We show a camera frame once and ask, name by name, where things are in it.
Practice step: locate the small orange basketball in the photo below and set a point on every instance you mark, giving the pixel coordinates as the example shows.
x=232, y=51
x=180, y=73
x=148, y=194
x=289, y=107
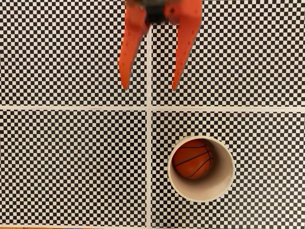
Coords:
x=193, y=159

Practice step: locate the cream paper cup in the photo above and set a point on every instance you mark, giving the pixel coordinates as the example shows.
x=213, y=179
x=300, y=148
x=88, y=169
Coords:
x=209, y=188

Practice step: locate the checkerboard paper sheet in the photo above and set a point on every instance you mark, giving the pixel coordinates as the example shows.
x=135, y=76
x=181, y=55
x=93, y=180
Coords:
x=262, y=155
x=59, y=47
x=238, y=47
x=71, y=167

